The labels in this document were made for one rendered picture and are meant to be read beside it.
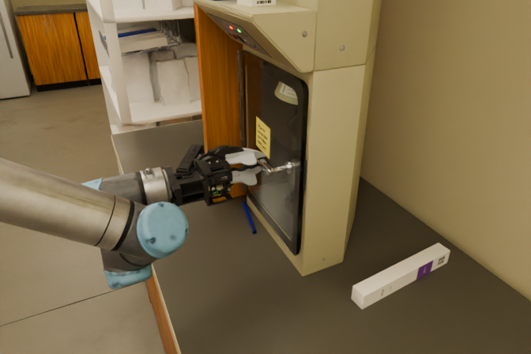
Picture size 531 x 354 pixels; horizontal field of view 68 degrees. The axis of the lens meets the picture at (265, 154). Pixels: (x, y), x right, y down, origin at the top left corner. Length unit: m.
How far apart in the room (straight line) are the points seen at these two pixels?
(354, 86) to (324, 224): 0.31
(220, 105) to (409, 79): 0.51
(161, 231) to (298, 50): 0.35
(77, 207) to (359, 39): 0.52
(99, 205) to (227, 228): 0.55
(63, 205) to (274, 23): 0.40
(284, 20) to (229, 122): 0.49
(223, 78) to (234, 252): 0.44
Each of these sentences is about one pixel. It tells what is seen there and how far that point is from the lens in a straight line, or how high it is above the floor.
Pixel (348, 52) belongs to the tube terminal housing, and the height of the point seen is 1.44.
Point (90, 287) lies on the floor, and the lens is 2.42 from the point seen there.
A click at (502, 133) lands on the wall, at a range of 0.99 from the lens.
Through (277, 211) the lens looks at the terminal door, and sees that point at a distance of 0.92.
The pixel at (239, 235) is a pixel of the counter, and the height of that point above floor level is 0.94.
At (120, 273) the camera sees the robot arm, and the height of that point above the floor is 1.13.
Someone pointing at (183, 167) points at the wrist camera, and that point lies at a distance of 0.78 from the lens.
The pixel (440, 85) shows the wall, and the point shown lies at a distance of 1.08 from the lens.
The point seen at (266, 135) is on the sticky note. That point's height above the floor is 1.23.
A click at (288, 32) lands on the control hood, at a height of 1.48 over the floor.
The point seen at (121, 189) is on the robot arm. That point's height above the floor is 1.23.
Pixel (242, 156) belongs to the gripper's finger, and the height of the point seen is 1.23.
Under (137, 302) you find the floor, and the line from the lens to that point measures 2.25.
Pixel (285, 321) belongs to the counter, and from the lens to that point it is 0.86.
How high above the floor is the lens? 1.59
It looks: 27 degrees down
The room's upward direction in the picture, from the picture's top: straight up
